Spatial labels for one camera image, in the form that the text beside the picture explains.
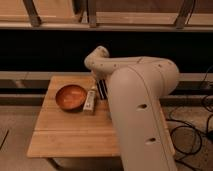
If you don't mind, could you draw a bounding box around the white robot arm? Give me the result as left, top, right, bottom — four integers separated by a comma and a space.
84, 46, 179, 171

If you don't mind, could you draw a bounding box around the orange ceramic bowl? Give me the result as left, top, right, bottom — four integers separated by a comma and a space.
55, 84, 87, 111

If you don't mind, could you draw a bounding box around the white tube with cap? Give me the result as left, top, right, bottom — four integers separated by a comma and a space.
83, 86, 96, 115

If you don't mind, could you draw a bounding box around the wooden table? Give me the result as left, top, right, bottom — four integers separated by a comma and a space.
27, 75, 119, 158

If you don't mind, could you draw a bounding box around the wooden shelf frame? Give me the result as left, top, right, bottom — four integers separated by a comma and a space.
0, 0, 213, 32

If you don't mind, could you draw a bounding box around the black floor cable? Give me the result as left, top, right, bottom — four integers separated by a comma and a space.
162, 66, 213, 171

